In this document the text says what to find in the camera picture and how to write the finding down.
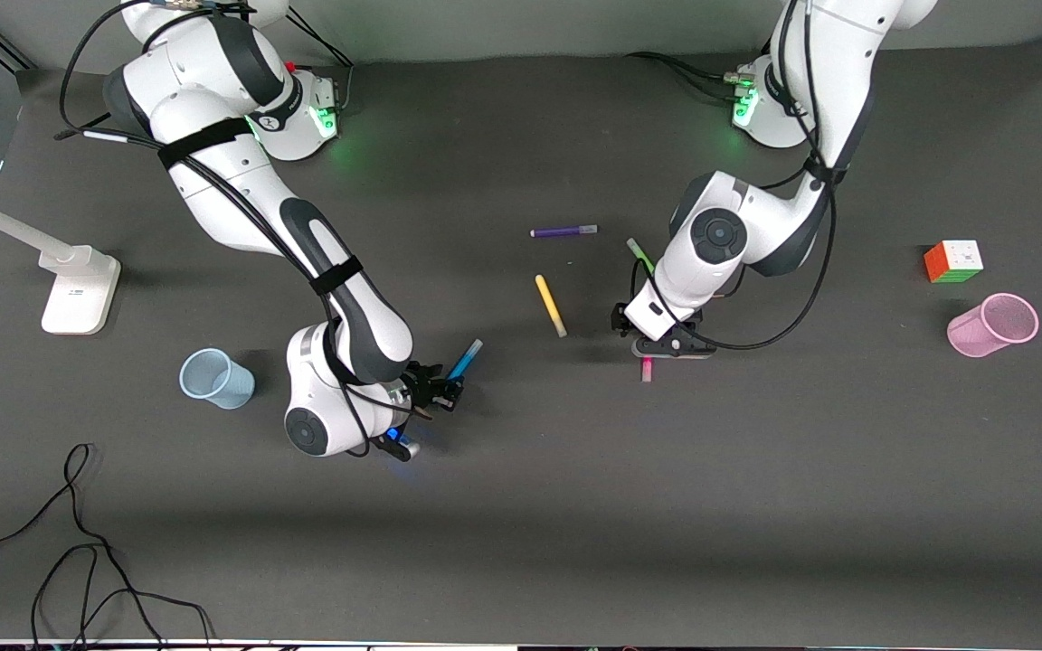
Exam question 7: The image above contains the blue marker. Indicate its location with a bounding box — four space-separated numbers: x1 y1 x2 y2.
447 339 484 381

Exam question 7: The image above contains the yellow marker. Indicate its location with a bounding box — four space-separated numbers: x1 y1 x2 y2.
535 274 569 339

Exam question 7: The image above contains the blue plastic cup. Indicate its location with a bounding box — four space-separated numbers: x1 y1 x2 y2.
179 348 257 410

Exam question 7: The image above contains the multicoloured puzzle cube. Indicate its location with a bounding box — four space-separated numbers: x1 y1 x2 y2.
924 240 984 285

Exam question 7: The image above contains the pink mesh cup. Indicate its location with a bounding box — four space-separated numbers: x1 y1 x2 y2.
946 292 1040 359

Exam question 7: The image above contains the white stand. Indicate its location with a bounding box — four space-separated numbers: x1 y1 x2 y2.
0 185 122 335

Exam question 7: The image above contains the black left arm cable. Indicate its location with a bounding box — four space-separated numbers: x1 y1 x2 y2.
631 0 838 352

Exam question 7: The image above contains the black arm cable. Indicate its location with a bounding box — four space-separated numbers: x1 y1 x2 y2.
631 0 838 352
55 0 436 458

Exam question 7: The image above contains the black left base cable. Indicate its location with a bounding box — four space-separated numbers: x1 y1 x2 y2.
625 52 753 102

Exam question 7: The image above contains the black base cable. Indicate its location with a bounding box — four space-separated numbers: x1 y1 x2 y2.
286 7 356 111
625 52 753 102

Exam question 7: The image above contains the black right base cable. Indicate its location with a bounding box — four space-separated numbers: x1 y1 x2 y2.
286 7 356 111

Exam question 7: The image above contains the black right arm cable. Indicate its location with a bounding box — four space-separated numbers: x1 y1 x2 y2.
55 0 436 458

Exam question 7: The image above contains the black loose cable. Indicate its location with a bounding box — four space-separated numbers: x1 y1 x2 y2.
0 443 214 650

